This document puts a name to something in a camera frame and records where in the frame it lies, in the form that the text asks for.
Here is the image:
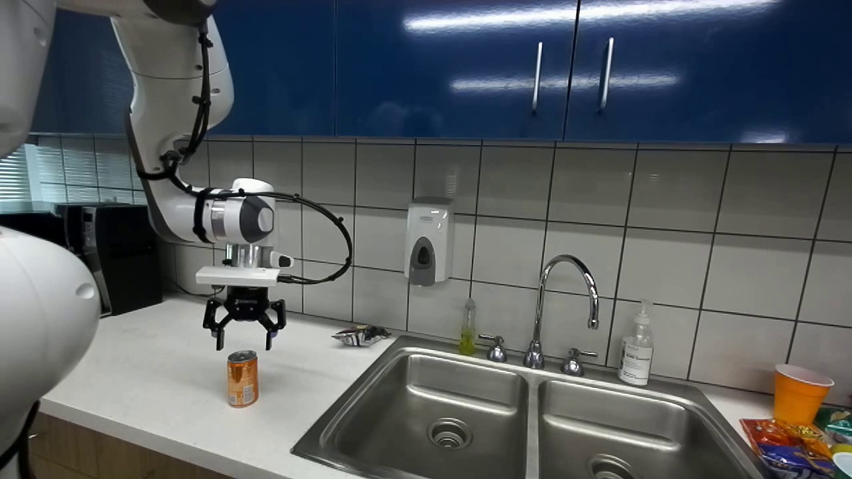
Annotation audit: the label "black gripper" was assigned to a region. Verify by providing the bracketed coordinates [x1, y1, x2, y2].
[202, 287, 287, 352]

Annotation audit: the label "orange soda can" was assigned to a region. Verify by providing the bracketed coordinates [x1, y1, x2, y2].
[228, 352, 260, 406]

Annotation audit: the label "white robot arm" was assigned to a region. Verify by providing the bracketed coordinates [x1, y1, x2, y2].
[0, 0, 275, 479]

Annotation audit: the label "stainless steel double sink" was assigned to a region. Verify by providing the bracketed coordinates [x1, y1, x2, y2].
[295, 337, 767, 479]

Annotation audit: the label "crumpled foil wrapper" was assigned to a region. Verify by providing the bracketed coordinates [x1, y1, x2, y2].
[337, 325, 386, 349]

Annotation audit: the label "green dish soap bottle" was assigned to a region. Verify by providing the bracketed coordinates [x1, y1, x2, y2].
[458, 297, 478, 356]

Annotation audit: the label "chrome faucet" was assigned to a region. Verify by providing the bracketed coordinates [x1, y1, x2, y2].
[481, 252, 602, 374]

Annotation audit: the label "white pump soap bottle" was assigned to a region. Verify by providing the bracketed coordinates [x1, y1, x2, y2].
[618, 309, 654, 385]

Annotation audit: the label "orange plastic cup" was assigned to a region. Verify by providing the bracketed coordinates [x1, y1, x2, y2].
[772, 364, 837, 425]

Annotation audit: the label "colourful snack bags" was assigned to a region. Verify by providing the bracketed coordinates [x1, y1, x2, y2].
[741, 406, 852, 479]

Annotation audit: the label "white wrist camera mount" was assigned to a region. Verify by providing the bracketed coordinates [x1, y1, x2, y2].
[196, 255, 294, 287]

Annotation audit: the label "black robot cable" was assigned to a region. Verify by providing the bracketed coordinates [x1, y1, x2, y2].
[132, 16, 357, 287]

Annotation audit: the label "white wall soap dispenser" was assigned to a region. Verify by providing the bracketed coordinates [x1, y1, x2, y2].
[405, 204, 450, 285]

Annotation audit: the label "left cabinet door handle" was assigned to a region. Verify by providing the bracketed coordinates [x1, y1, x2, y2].
[531, 43, 546, 114]

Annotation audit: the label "cabinet door handle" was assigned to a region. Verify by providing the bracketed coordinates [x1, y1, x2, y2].
[531, 43, 546, 114]
[599, 38, 615, 111]

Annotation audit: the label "right cabinet door handle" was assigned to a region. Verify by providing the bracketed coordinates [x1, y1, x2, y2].
[599, 38, 615, 111]

